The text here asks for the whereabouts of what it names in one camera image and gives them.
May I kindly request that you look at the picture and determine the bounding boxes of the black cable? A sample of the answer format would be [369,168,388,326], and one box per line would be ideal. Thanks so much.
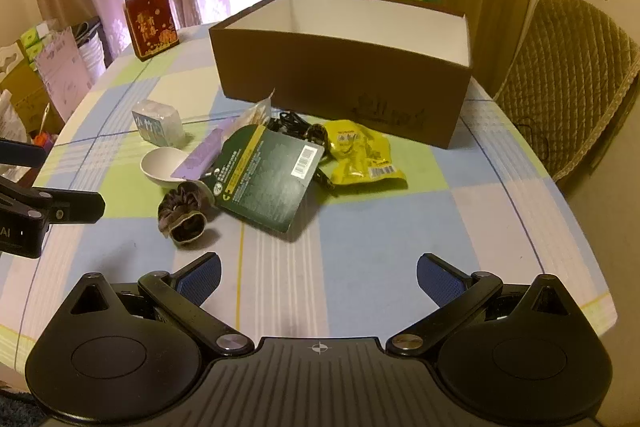
[267,109,313,140]

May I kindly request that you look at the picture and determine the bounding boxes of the purple paper bag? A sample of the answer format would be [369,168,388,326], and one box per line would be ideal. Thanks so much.
[34,27,93,122]

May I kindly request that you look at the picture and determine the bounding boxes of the checked cloth desktop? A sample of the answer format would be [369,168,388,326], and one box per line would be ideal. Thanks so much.
[0,19,618,388]

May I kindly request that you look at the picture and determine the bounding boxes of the yellow snack packet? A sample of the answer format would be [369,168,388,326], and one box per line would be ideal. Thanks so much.
[320,119,407,186]

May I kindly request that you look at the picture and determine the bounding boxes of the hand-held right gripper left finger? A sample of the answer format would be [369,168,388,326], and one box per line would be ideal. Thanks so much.
[62,252,256,358]

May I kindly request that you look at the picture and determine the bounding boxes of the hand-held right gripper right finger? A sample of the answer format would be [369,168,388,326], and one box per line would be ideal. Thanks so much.
[385,252,577,358]

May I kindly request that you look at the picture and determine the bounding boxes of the white bucket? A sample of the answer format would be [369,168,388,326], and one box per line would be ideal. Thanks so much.
[75,19,108,82]

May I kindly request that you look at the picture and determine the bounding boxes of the red gift box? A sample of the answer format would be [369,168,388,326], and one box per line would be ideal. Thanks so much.
[123,0,181,62]

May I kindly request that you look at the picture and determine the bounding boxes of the small green tissue pack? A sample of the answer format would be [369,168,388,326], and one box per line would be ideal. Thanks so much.
[17,24,56,62]

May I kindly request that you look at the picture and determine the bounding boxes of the brown scrunchie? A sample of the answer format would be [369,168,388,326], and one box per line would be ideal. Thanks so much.
[157,181,216,248]

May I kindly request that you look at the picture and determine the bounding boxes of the chair with quilted cover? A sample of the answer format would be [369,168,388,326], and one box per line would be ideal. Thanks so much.
[492,0,640,182]

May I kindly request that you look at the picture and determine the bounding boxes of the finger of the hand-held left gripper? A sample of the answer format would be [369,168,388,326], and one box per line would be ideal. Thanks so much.
[0,179,106,225]
[0,138,46,168]

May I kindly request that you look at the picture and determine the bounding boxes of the tan carton with white hanger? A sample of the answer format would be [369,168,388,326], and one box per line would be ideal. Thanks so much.
[0,42,51,132]

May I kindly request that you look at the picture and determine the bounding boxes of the white ceramic spoon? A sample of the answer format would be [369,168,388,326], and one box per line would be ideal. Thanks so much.
[140,147,201,190]

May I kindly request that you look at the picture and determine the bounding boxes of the dark green card package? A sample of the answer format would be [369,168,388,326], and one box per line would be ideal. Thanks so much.
[212,123,326,235]

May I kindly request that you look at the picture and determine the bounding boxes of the white pocket tissue pack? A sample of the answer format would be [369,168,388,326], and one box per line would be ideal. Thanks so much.
[131,98,186,146]

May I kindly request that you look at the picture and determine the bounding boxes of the bag of cotton swabs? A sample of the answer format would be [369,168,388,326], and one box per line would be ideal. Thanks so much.
[245,89,277,128]

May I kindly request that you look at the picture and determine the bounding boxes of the brown cardboard box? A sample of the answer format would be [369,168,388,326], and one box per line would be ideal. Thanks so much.
[208,0,473,150]

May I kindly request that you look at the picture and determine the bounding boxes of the white plastic bag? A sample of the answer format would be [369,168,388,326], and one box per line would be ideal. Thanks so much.
[0,89,26,142]

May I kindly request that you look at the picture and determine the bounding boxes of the purple packet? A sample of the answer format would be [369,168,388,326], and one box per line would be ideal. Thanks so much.
[171,116,238,182]

